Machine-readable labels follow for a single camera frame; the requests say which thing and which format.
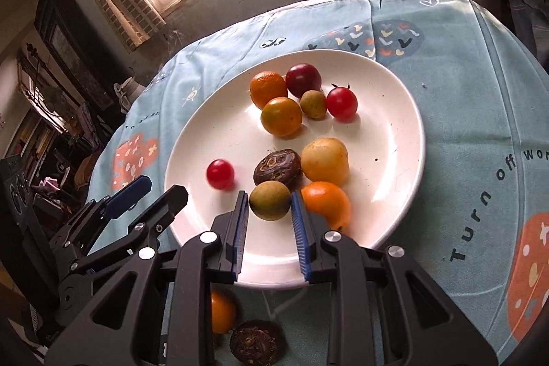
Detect white oval plate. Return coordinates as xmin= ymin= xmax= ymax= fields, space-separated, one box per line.
xmin=164 ymin=49 xmax=426 ymax=290

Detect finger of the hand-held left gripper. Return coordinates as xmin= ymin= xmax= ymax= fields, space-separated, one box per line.
xmin=49 ymin=175 xmax=153 ymax=260
xmin=81 ymin=185 xmax=189 ymax=273

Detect large yellow round fruit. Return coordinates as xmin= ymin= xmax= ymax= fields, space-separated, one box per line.
xmin=300 ymin=137 xmax=349 ymax=187

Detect dark wooden cabinet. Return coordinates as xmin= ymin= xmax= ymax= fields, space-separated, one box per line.
xmin=34 ymin=0 xmax=116 ymax=109

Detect dark wrinkled passion fruit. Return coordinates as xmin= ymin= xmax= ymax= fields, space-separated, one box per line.
xmin=253 ymin=149 xmax=303 ymax=187
xmin=229 ymin=320 xmax=284 ymax=362

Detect yellow-orange mandarin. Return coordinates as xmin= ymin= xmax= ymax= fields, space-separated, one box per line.
xmin=261 ymin=97 xmax=303 ymax=138

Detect green-brown fruit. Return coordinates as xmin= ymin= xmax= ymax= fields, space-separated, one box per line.
xmin=249 ymin=180 xmax=292 ymax=221

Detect small orange mandarin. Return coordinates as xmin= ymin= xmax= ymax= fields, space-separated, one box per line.
xmin=250 ymin=71 xmax=288 ymax=110
xmin=300 ymin=181 xmax=352 ymax=233

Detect white jug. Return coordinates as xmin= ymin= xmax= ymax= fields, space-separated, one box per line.
xmin=114 ymin=76 xmax=144 ymax=114

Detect small yellow round fruit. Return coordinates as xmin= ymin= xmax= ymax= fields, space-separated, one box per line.
xmin=299 ymin=90 xmax=327 ymax=120

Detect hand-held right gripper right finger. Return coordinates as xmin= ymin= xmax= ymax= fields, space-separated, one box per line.
xmin=291 ymin=189 xmax=500 ymax=366

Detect large orange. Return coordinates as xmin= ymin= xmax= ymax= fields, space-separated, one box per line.
xmin=210 ymin=290 xmax=238 ymax=335

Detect dark red plum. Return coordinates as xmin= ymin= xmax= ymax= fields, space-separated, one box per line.
xmin=285 ymin=63 xmax=322 ymax=98

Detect red cherry tomato with stem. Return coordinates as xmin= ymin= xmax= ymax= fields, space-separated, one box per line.
xmin=326 ymin=83 xmax=359 ymax=123

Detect light blue printed tablecloth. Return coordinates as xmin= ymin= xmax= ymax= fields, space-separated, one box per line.
xmin=86 ymin=0 xmax=549 ymax=366

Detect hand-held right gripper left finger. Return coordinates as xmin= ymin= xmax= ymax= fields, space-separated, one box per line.
xmin=45 ymin=190 xmax=250 ymax=366

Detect blue cloth pile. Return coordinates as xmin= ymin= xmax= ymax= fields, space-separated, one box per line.
xmin=484 ymin=0 xmax=549 ymax=62

